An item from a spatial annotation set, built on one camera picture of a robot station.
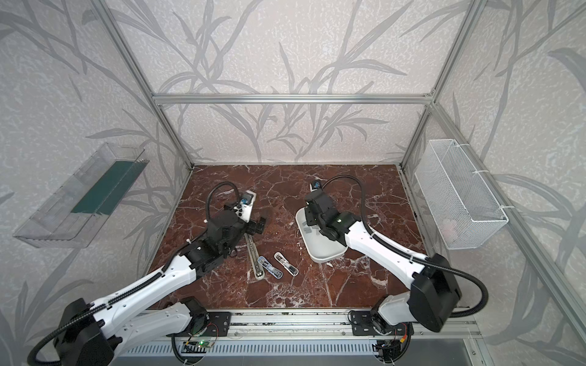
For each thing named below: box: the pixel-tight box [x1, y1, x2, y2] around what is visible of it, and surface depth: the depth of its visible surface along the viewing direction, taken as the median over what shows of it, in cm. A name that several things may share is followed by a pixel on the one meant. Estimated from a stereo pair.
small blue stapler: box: [257, 255, 284, 280], surface depth 86 cm
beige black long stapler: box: [244, 232, 265, 280], surface depth 86 cm
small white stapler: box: [273, 251, 300, 277], surface depth 87 cm
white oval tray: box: [295, 207, 349, 264], surface depth 91 cm
